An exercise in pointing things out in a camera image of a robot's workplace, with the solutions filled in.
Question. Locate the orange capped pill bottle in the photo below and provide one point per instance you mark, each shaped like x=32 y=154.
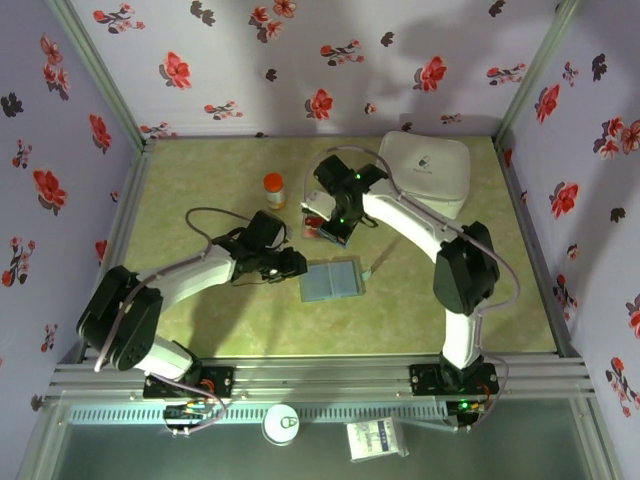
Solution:
x=274 y=192

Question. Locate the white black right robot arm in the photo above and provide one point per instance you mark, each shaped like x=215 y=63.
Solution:
x=410 y=225

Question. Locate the white medicine bag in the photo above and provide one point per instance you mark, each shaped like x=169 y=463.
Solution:
x=430 y=170

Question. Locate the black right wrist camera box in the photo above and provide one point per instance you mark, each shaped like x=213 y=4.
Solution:
x=330 y=172

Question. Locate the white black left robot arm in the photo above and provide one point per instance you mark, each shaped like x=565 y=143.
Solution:
x=190 y=282

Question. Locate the aluminium front rail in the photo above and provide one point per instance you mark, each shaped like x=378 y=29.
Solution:
x=320 y=380

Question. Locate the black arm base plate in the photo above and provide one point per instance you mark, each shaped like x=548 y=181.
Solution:
x=215 y=382
x=425 y=380

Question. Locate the small circuit board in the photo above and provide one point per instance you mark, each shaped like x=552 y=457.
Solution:
x=187 y=412
x=465 y=407

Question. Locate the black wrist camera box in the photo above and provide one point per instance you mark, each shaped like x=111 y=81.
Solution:
x=267 y=230
x=330 y=172

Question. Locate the white round lid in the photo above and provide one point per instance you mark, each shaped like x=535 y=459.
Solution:
x=281 y=424

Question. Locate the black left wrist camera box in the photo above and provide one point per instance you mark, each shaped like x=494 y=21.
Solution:
x=267 y=230

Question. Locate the light green card holder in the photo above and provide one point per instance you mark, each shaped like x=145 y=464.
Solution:
x=330 y=280

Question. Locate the red credit card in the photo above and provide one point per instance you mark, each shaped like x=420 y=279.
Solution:
x=311 y=227

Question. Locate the white printed packet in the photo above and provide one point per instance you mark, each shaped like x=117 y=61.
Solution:
x=375 y=440

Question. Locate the aluminium side rail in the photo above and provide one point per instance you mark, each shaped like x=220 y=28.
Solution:
x=120 y=225
x=529 y=225

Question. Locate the aluminium frame post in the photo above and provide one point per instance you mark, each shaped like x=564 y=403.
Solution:
x=535 y=75
x=102 y=75

